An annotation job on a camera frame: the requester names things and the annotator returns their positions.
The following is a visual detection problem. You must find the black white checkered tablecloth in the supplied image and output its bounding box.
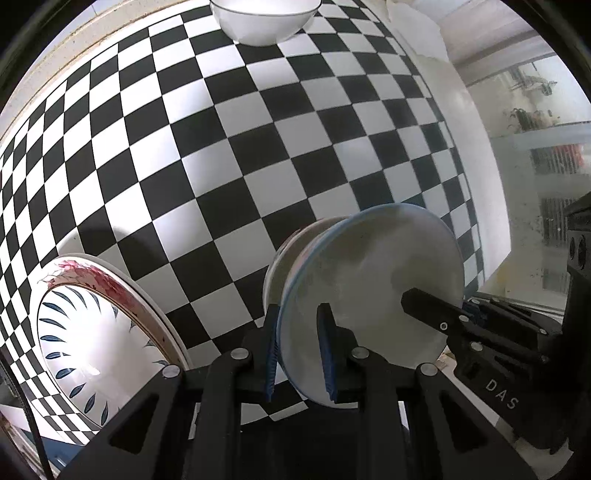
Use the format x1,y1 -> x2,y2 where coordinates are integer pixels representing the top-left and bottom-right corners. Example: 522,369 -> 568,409
0,0 -> 485,444

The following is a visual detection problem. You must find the floral white plate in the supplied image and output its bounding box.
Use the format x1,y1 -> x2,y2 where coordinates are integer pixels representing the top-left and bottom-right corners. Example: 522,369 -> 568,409
33,255 -> 186,430

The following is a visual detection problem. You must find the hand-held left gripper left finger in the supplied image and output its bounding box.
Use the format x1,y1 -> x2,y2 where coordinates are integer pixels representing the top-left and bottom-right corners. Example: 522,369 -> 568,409
60,304 -> 281,480

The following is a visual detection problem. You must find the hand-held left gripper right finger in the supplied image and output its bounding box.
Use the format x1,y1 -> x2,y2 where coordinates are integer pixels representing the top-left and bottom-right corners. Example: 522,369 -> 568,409
318,303 -> 539,480

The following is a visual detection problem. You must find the blue striped white plate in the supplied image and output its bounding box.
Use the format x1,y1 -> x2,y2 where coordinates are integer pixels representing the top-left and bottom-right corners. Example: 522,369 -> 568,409
38,285 -> 169,423

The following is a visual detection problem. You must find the frosted glass sliding door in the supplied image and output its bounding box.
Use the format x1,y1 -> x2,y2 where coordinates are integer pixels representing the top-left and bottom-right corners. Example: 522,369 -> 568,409
443,0 -> 591,315

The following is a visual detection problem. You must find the white bowl with dark rim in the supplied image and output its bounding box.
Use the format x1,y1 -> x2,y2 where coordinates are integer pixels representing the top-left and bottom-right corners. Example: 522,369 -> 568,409
210,0 -> 322,47

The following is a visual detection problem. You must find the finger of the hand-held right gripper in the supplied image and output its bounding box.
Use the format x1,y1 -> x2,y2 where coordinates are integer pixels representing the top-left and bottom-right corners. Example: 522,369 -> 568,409
462,298 -> 563,334
401,288 -> 469,340

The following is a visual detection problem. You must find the black cable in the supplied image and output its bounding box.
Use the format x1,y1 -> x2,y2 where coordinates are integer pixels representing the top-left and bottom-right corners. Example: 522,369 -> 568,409
0,360 -> 54,480

